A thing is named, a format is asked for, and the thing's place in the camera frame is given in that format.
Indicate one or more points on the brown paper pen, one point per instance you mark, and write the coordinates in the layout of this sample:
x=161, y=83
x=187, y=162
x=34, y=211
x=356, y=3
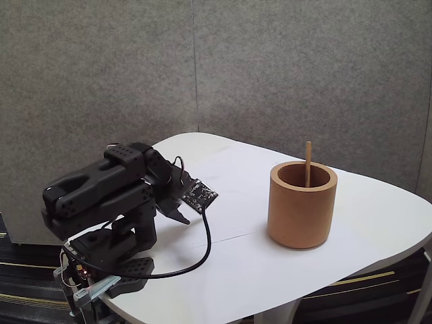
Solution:
x=308, y=165

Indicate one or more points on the brown cylindrical pen holder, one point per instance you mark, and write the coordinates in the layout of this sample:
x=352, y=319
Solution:
x=300, y=216

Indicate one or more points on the grey metal table clamp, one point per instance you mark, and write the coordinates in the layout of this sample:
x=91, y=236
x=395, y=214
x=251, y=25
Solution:
x=98, y=287

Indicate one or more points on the white table leg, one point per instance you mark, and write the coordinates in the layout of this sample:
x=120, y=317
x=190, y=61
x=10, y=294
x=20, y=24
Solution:
x=276, y=312
x=422, y=287

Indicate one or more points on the bare circuit board camera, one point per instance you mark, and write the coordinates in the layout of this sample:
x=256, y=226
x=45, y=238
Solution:
x=199, y=195

